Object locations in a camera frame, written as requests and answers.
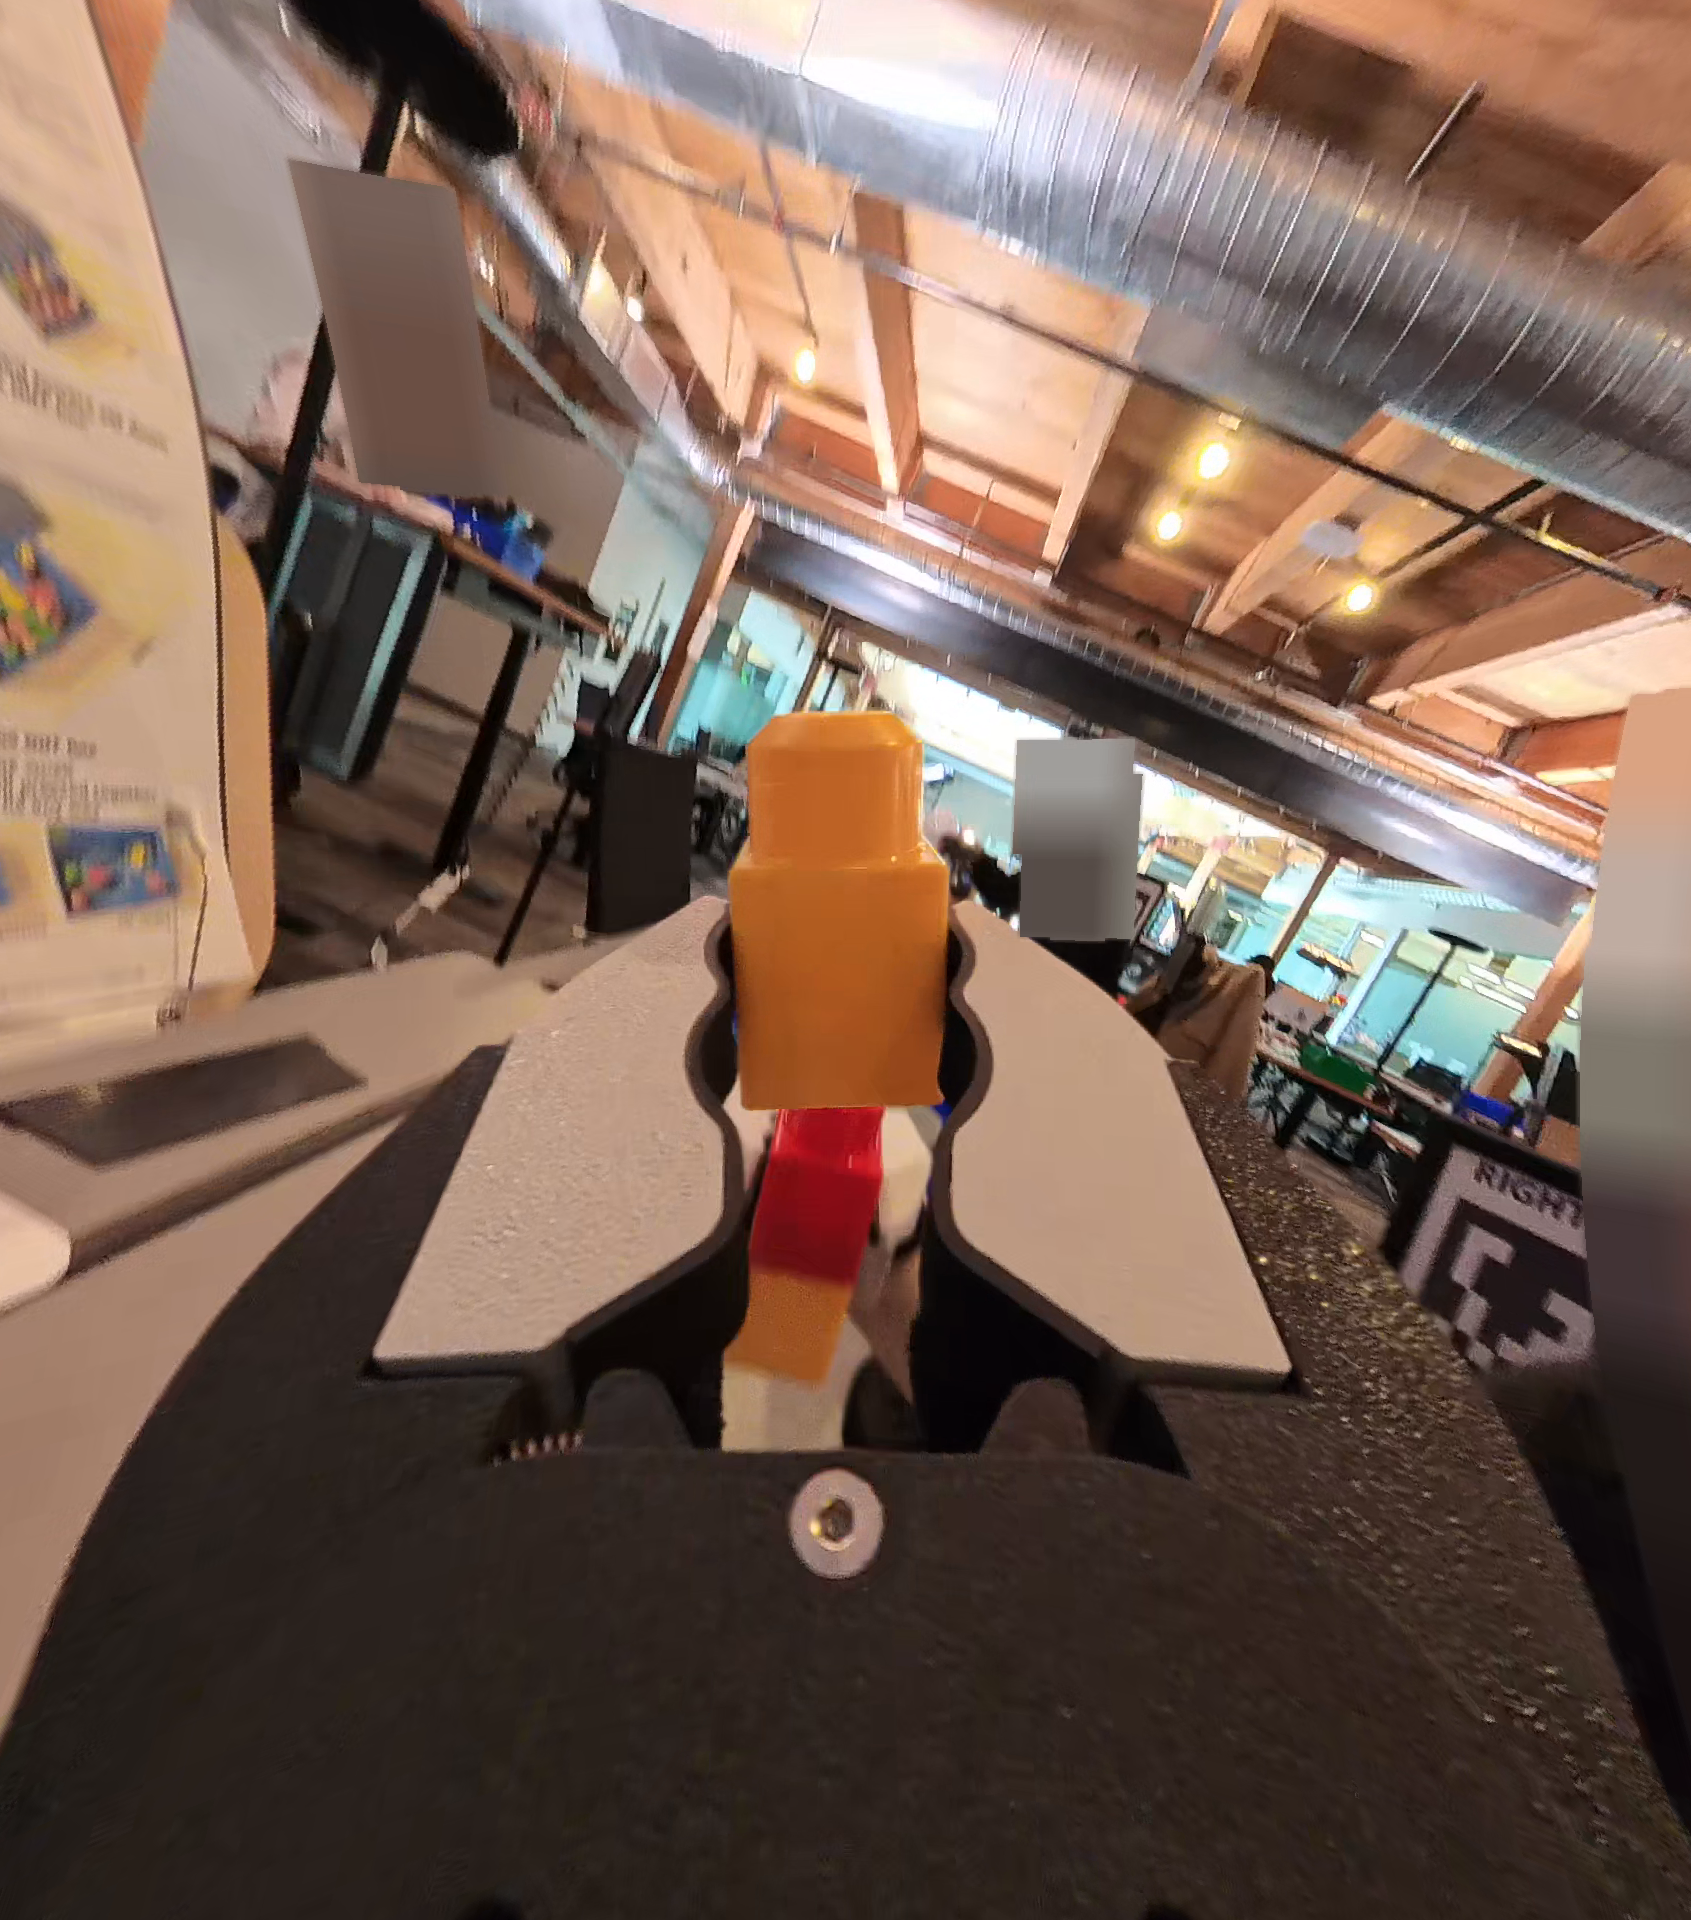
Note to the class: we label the standing desk with wooden top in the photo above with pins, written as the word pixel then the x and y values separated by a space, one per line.
pixel 512 599

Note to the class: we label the orange mega block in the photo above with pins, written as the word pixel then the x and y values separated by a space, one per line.
pixel 798 1326
pixel 837 957

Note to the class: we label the green plastic bin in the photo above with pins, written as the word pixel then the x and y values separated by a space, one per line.
pixel 1337 1062

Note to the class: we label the instruction sheet stand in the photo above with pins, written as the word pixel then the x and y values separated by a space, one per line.
pixel 38 524

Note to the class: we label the red mega block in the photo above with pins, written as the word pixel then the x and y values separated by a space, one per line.
pixel 815 1200

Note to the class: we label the marker sign board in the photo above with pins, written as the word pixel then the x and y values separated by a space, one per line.
pixel 1501 1260

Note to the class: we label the white power strip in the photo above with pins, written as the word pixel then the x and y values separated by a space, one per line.
pixel 432 900

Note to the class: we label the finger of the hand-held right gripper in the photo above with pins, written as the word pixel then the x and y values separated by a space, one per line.
pixel 905 1177
pixel 781 1414

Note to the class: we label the small blue bin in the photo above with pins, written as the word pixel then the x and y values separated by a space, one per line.
pixel 493 532

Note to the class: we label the black floor lamp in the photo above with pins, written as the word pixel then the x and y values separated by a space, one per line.
pixel 1444 943

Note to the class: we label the black flat plate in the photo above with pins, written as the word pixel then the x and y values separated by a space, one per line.
pixel 168 1097

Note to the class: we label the tan coat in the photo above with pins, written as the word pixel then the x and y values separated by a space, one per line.
pixel 1221 1020

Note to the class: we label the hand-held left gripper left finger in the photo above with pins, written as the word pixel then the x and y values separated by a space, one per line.
pixel 556 1184

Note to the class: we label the black panel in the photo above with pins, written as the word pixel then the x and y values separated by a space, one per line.
pixel 642 839

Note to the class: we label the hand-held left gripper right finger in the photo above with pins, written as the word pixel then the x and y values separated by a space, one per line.
pixel 1098 1184

